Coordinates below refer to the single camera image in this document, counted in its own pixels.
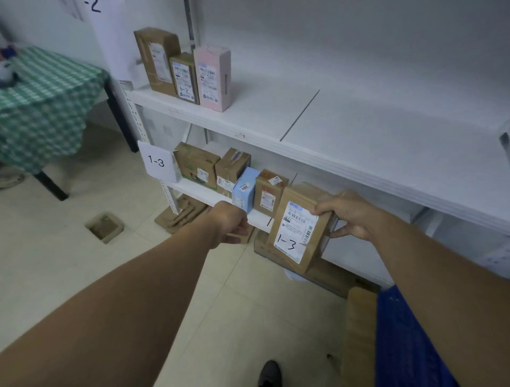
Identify person's right hand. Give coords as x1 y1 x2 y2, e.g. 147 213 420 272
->
310 189 385 242

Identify person's left hand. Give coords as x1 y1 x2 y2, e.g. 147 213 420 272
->
205 200 250 250

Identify light blue box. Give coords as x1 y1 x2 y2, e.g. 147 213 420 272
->
232 166 260 214

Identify bottom-shelf brown parcels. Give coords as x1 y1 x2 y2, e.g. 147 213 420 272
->
253 169 290 218

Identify brown parcel marked 1-3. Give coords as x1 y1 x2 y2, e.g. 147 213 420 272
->
266 182 339 276

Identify brown parcel white label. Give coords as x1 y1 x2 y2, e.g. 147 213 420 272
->
215 147 252 199

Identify white metal shelf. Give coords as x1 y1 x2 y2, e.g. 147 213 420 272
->
119 0 510 290

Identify green printed cardboard box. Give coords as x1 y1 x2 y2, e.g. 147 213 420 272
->
173 142 221 190

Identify blue plastic crate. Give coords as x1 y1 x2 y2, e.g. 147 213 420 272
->
374 285 459 387

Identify pink package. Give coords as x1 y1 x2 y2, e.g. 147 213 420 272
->
193 45 233 113

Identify brown box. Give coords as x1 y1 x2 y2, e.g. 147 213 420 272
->
133 27 182 98

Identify person's right forearm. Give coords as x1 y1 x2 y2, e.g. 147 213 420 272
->
370 211 510 387

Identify person's left forearm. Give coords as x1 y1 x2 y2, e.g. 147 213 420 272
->
0 215 224 387

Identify torn brown cardboard sheet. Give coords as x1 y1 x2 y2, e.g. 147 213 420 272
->
227 225 256 245

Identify flattened brown cardboard sheet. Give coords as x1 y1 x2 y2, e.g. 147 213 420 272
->
253 231 379 299

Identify white paper shelf label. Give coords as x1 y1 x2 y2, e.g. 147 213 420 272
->
137 140 182 183
86 0 136 82

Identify person's right shoe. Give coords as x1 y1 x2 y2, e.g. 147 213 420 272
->
258 360 283 387

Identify person's shoe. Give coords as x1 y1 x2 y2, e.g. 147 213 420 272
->
258 360 283 387
0 167 27 190

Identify square floor drain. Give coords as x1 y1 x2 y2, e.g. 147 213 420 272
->
84 211 125 245

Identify small wooden table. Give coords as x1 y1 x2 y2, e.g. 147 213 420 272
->
341 287 378 387

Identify green checked tablecloth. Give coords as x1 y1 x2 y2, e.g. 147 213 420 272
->
0 46 111 174

